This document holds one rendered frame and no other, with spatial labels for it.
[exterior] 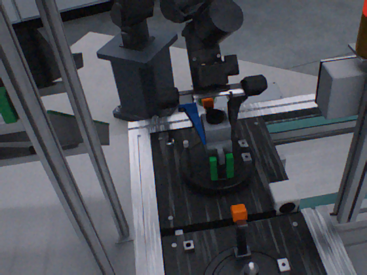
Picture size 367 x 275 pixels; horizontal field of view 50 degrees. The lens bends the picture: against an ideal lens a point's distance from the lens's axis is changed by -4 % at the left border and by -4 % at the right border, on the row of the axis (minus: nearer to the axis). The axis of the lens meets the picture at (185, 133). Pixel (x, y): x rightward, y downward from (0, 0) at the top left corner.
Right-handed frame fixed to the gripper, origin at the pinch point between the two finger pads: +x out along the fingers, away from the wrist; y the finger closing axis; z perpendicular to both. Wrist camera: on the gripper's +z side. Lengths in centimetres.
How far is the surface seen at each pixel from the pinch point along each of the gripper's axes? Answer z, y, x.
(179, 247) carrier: 2.7, -9.1, 19.2
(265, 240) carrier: 3.8, 4.6, 20.2
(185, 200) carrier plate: -3.6, -6.9, 12.5
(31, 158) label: 4.6, -30.1, 1.7
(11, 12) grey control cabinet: -256, -125, -143
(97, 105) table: -44, -26, -14
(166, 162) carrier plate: -10.4, -9.3, 5.3
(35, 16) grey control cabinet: -265, -109, -140
